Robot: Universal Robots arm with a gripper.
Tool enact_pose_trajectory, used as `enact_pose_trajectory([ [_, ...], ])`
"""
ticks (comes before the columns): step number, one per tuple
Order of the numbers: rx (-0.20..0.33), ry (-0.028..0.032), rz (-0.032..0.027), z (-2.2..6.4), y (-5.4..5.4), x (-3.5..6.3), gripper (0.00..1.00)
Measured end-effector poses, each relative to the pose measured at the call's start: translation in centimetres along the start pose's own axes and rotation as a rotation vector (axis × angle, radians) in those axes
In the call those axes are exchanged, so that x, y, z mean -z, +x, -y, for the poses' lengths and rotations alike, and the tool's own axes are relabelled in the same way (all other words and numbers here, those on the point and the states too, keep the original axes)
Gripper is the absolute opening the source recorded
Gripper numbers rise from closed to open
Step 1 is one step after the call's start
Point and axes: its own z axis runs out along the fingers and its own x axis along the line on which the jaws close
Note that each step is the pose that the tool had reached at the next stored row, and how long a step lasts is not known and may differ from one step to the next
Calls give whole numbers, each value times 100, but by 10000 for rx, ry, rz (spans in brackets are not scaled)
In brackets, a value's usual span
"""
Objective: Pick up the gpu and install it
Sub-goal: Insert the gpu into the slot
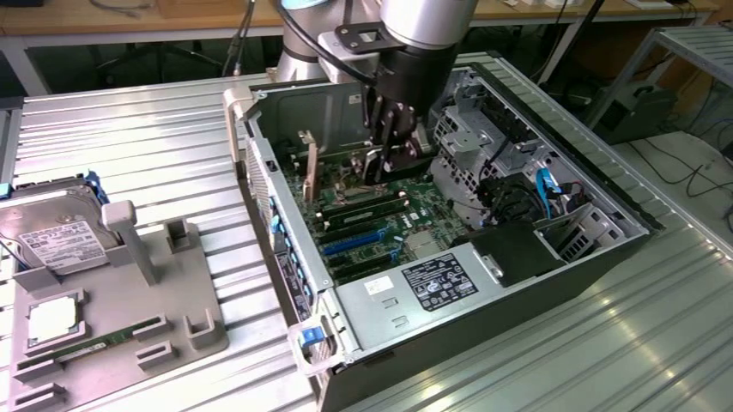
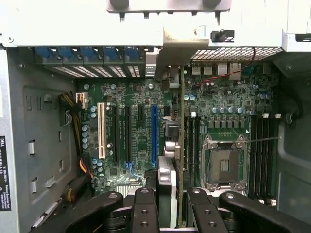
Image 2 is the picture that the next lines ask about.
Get chipset heat sink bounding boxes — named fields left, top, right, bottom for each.
left=115, top=185, right=147, bottom=195

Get metal socket cover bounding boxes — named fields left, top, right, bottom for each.
left=205, top=181, right=247, bottom=197

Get CPU socket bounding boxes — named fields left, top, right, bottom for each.
left=201, top=133, right=249, bottom=192

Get black RAM slot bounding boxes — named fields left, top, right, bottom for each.
left=257, top=114, right=263, bottom=200
left=188, top=112, right=195, bottom=187
left=194, top=114, right=201, bottom=187
left=269, top=113, right=277, bottom=206
left=251, top=114, right=258, bottom=199
left=263, top=113, right=270, bottom=202

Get green motherboard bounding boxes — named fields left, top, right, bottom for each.
left=77, top=60, right=280, bottom=203

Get blue expansion slot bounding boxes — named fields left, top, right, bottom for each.
left=151, top=104, right=159, bottom=168

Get long black expansion slot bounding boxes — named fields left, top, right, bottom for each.
left=124, top=105, right=133, bottom=164
left=112, top=105, right=121, bottom=164

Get white expansion slot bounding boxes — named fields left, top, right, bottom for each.
left=97, top=102, right=107, bottom=160

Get thin locking lever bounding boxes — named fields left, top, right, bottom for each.
left=244, top=136, right=283, bottom=144

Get white power connector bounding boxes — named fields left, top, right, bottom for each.
left=75, top=92, right=88, bottom=110

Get black power supply label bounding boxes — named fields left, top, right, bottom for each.
left=0, top=135, right=12, bottom=211

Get blue card retention clip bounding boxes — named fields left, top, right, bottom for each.
left=81, top=47, right=101, bottom=64
left=35, top=47, right=56, bottom=64
left=124, top=47, right=144, bottom=64
left=57, top=47, right=79, bottom=64
left=103, top=47, right=122, bottom=64

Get black case knob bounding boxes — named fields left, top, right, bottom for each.
left=210, top=29, right=235, bottom=43

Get open black PC case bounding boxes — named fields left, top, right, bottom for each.
left=0, top=0, right=311, bottom=233

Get yellow black power wires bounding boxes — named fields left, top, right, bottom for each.
left=63, top=157, right=98, bottom=203
left=57, top=91, right=82, bottom=161

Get red and black wire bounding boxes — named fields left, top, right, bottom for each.
left=195, top=47, right=256, bottom=88

